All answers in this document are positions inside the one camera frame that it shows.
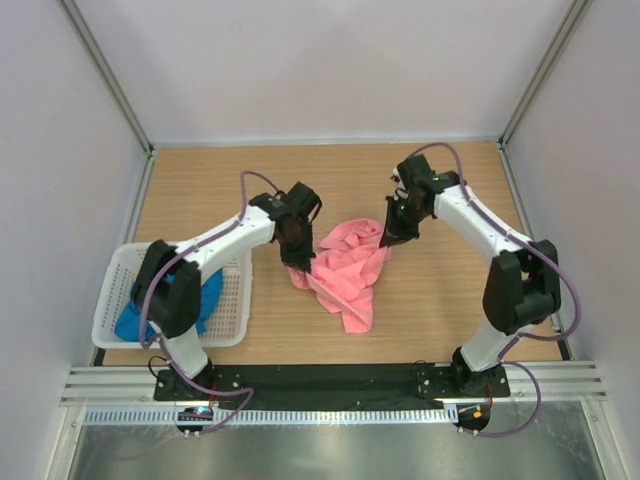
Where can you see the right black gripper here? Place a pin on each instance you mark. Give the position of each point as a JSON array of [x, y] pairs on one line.
[[395, 232]]

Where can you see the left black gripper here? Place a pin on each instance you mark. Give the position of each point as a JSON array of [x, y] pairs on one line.
[[300, 260]]

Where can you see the pink t shirt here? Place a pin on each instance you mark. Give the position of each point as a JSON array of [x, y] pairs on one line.
[[348, 262]]

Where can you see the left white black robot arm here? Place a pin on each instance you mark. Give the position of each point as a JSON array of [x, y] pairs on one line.
[[168, 286]]

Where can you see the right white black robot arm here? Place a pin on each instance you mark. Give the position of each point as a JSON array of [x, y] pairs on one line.
[[522, 288]]

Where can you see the white perforated plastic basket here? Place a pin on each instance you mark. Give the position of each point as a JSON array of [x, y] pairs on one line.
[[225, 327]]

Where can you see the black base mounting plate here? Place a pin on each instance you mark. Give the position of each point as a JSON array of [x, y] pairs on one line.
[[354, 387]]

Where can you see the blue t shirt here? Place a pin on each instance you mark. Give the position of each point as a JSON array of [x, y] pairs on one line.
[[127, 325]]

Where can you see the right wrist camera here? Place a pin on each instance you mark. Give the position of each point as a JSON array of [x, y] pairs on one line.
[[399, 189]]

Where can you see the white slotted cable duct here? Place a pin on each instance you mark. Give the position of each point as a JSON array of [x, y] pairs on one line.
[[202, 416]]

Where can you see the aluminium front rail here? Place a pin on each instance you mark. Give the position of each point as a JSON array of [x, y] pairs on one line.
[[100, 386]]

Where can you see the left aluminium frame post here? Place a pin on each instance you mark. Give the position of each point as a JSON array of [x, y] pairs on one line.
[[100, 62]]

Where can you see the aluminium frame post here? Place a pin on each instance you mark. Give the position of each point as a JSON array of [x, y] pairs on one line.
[[559, 41], [100, 62]]

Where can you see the right aluminium frame post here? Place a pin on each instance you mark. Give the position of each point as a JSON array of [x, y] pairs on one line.
[[559, 41]]

